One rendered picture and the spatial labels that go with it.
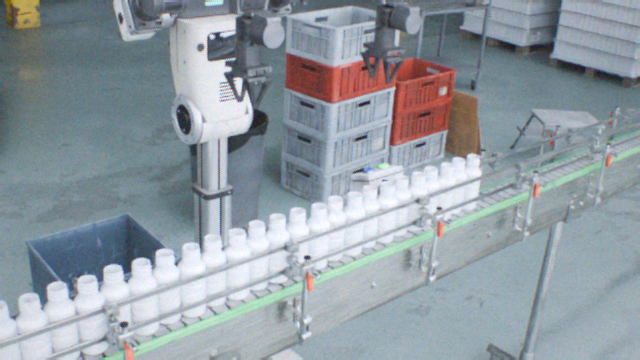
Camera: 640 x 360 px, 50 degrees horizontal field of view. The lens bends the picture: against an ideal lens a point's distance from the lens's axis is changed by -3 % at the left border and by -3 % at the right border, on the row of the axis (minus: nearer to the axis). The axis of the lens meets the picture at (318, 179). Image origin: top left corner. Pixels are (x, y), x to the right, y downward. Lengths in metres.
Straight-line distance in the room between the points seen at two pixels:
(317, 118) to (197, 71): 2.15
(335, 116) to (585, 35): 4.60
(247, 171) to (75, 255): 1.82
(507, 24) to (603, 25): 1.31
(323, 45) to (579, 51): 4.69
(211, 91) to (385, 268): 0.73
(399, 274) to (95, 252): 0.89
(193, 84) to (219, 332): 0.80
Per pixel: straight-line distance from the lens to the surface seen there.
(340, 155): 4.27
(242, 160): 3.75
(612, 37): 8.07
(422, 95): 4.84
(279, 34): 1.55
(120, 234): 2.17
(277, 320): 1.72
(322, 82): 4.09
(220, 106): 2.15
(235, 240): 1.57
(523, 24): 8.75
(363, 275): 1.86
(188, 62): 2.09
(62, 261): 2.13
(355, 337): 3.23
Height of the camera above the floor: 1.93
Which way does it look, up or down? 24 degrees down
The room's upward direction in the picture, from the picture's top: 4 degrees clockwise
